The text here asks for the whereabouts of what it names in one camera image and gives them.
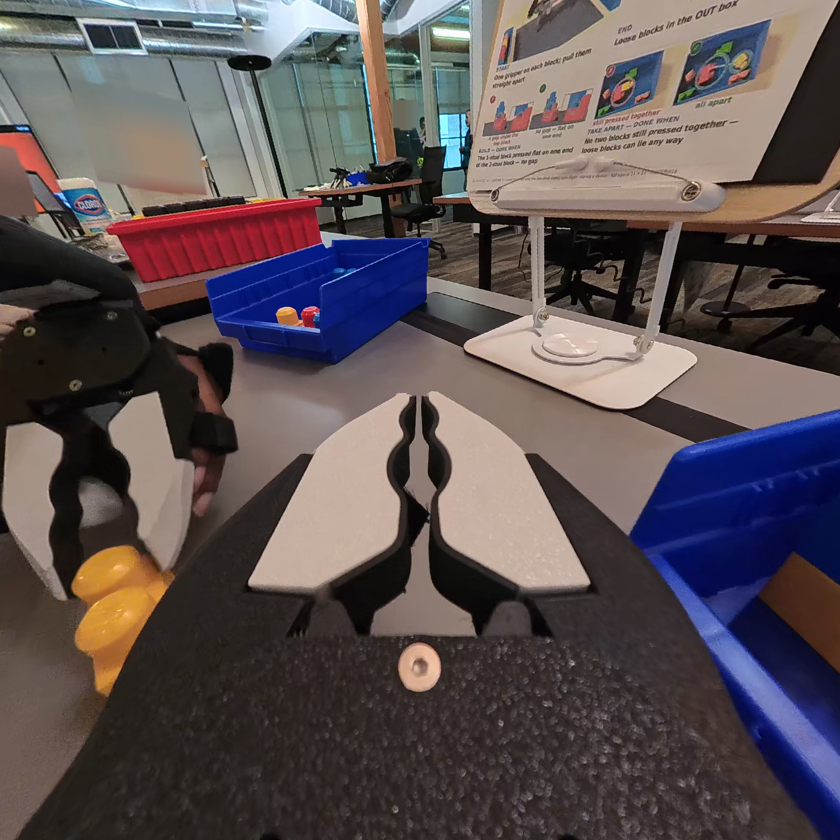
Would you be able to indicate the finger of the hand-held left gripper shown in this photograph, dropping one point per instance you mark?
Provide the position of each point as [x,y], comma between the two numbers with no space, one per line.
[29,499]
[157,472]

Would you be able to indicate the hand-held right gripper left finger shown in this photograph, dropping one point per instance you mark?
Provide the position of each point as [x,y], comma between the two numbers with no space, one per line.
[328,518]

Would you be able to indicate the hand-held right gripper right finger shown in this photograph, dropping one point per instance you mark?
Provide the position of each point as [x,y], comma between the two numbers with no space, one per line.
[505,518]

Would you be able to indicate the yellow two-stud mega block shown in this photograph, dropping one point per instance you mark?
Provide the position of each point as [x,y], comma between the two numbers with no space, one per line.
[807,597]
[111,623]

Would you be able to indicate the red one-stud mega block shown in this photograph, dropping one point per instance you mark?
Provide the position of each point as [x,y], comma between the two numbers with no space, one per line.
[310,315]

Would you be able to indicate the blue plastic bin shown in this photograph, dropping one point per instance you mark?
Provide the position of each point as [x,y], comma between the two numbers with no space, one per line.
[722,492]
[367,302]

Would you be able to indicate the person's left hand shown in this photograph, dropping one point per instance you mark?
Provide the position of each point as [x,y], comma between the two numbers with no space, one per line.
[210,479]

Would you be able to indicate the white wipes canister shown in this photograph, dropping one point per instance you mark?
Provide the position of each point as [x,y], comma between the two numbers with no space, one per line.
[85,207]

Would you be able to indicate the red plastic bin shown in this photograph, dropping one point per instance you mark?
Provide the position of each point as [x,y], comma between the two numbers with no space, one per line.
[216,243]

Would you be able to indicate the black plastic bin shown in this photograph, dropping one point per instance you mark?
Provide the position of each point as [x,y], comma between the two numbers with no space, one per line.
[190,207]

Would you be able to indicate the black office chair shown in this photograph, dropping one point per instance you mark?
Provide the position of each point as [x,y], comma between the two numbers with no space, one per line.
[426,190]
[590,262]
[787,308]

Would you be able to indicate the cluttered wooden desk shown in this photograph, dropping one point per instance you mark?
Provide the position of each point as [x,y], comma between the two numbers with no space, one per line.
[367,187]

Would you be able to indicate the black floor lamp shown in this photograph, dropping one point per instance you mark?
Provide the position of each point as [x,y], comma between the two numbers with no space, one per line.
[249,62]

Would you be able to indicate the black bag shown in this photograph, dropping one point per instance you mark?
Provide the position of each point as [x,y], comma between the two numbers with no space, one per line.
[387,170]

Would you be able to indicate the wooden pillar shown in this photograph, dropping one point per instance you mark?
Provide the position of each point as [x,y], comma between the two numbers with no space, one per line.
[377,79]

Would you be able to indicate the wooden sign board with paper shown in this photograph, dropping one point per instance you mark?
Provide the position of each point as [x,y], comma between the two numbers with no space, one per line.
[571,85]

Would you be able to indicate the silver ventilation duct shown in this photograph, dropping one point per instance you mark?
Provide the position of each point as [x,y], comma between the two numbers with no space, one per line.
[197,46]

